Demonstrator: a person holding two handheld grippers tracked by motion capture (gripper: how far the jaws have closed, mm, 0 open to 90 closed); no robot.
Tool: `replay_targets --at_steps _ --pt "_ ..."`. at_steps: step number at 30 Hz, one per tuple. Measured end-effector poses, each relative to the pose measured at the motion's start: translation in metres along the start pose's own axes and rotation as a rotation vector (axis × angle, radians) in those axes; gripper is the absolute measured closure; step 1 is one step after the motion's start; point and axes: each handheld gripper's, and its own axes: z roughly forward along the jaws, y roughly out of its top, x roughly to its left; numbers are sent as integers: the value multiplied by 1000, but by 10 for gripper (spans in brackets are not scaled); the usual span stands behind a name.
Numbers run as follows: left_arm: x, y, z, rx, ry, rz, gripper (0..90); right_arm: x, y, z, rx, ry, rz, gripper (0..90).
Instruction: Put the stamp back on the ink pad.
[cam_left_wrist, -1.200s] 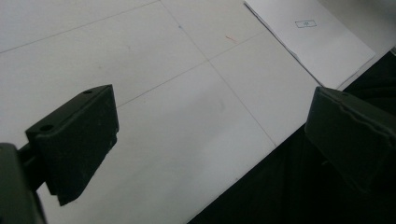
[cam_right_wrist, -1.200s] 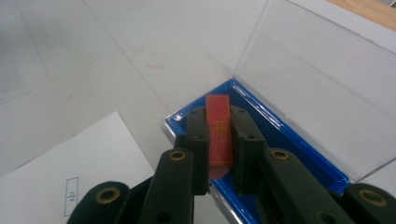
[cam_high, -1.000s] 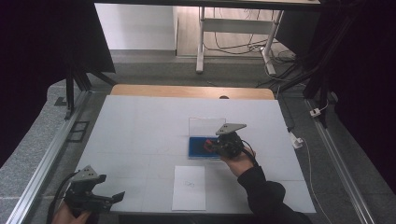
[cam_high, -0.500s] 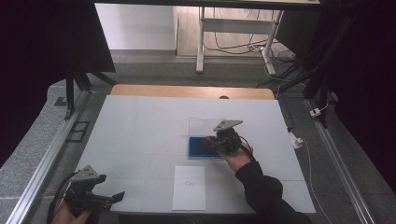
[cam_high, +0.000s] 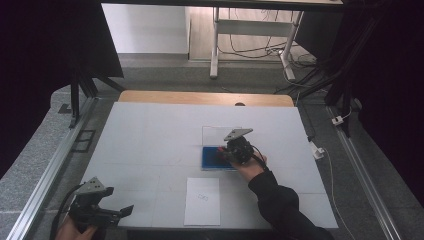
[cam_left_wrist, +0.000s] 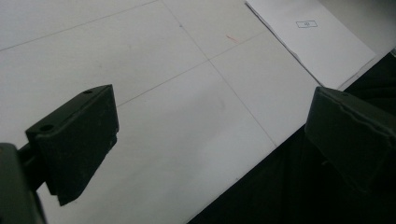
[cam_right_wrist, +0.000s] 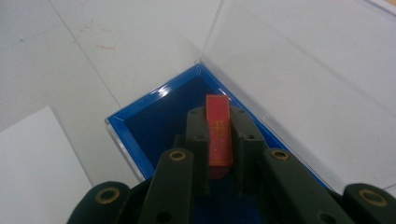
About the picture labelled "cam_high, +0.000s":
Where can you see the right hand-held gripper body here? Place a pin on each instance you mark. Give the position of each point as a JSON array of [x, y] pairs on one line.
[[240, 148]]

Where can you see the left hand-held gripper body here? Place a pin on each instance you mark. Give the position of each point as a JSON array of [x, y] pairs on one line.
[[88, 208]]

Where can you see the blue ink pad box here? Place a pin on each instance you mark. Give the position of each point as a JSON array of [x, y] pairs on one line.
[[211, 159]]

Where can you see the person's right hand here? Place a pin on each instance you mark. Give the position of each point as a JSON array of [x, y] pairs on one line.
[[251, 170]]

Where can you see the person's left hand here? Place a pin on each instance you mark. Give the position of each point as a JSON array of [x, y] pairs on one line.
[[71, 231]]

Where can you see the white paper sheet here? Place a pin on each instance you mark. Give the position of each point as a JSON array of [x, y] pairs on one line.
[[202, 211]]

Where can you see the white table board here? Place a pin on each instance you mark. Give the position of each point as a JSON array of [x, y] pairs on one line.
[[150, 150]]

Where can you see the wooden table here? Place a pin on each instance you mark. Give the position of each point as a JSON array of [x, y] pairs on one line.
[[186, 97]]

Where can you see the white plug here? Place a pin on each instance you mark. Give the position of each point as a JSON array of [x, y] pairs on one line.
[[317, 151]]

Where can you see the white metal stand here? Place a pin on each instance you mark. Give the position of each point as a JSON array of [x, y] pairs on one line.
[[260, 50]]

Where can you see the small white adapter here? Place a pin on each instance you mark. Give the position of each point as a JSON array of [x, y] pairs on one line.
[[337, 120]]

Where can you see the black metal stand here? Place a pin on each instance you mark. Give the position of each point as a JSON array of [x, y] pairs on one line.
[[343, 80], [75, 96]]

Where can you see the black curtain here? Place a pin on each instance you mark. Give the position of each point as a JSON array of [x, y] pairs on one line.
[[396, 83], [36, 66]]

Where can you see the aluminium rail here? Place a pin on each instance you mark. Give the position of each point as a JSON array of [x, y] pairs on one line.
[[363, 176], [50, 170]]

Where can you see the white desk frame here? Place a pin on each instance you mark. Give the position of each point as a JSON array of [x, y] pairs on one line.
[[250, 27]]

